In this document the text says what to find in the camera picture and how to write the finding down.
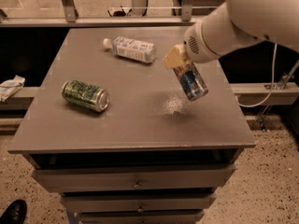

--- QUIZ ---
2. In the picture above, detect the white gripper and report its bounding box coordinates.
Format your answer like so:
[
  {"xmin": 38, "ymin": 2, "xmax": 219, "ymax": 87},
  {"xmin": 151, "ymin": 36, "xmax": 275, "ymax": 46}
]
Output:
[{"xmin": 164, "ymin": 25, "xmax": 220, "ymax": 69}]

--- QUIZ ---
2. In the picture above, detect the silver blue redbull can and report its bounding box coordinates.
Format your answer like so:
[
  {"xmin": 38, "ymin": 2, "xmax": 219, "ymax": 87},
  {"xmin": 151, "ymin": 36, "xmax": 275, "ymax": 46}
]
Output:
[{"xmin": 174, "ymin": 62, "xmax": 208, "ymax": 101}]

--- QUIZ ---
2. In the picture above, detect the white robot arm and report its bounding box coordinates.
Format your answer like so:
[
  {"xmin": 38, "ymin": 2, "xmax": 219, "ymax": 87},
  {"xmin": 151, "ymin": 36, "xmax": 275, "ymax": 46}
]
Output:
[{"xmin": 164, "ymin": 0, "xmax": 299, "ymax": 68}]

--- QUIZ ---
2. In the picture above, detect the green soda can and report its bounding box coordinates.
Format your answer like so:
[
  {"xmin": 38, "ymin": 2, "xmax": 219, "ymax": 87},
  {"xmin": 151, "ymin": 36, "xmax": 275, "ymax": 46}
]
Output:
[{"xmin": 62, "ymin": 80, "xmax": 109, "ymax": 112}]

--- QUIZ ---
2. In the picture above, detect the clear plastic water bottle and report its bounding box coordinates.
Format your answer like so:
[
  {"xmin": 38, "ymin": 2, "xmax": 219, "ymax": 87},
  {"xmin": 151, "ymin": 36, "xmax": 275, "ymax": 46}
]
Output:
[{"xmin": 103, "ymin": 36, "xmax": 156, "ymax": 63}]

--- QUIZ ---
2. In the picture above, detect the grey drawer cabinet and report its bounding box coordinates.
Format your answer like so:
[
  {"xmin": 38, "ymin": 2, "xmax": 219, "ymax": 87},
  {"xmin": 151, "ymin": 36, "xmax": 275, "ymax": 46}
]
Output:
[{"xmin": 7, "ymin": 26, "xmax": 257, "ymax": 224}]

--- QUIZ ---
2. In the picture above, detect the middle grey drawer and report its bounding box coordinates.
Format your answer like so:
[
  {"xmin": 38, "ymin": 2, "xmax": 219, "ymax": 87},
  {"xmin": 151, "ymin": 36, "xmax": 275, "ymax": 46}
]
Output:
[{"xmin": 61, "ymin": 193, "xmax": 216, "ymax": 213}]

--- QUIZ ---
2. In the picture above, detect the grey drawer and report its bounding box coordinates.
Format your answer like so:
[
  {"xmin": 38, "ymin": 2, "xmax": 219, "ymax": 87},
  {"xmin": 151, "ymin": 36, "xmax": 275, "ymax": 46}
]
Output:
[
  {"xmin": 32, "ymin": 164, "xmax": 235, "ymax": 193},
  {"xmin": 61, "ymin": 193, "xmax": 216, "ymax": 213},
  {"xmin": 78, "ymin": 210, "xmax": 204, "ymax": 224}
]

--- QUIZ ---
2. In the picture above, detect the top grey drawer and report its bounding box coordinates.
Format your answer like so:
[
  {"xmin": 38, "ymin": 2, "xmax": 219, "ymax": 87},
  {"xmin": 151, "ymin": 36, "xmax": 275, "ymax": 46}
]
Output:
[{"xmin": 32, "ymin": 164, "xmax": 235, "ymax": 193}]

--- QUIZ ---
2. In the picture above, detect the white crumpled packet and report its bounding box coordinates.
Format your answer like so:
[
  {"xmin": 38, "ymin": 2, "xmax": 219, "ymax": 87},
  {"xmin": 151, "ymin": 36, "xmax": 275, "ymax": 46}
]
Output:
[{"xmin": 0, "ymin": 76, "xmax": 25, "ymax": 102}]

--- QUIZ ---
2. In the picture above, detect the bottom grey drawer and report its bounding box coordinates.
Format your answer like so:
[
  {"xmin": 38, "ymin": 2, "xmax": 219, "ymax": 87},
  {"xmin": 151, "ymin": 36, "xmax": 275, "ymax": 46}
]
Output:
[{"xmin": 78, "ymin": 210, "xmax": 204, "ymax": 224}]

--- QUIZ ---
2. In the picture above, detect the black shoe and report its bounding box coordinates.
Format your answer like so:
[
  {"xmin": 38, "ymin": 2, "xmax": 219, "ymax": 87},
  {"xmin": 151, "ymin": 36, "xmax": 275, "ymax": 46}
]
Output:
[{"xmin": 0, "ymin": 200, "xmax": 27, "ymax": 224}]

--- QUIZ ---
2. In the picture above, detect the white cable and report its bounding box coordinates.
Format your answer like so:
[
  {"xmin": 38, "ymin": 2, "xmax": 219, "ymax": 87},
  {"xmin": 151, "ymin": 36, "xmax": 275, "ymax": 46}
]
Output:
[{"xmin": 236, "ymin": 42, "xmax": 278, "ymax": 108}]

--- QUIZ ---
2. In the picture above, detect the metal railing frame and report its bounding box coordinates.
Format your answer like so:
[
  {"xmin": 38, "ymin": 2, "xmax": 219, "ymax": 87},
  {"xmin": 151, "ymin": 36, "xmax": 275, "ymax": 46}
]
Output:
[{"xmin": 0, "ymin": 0, "xmax": 299, "ymax": 28}]

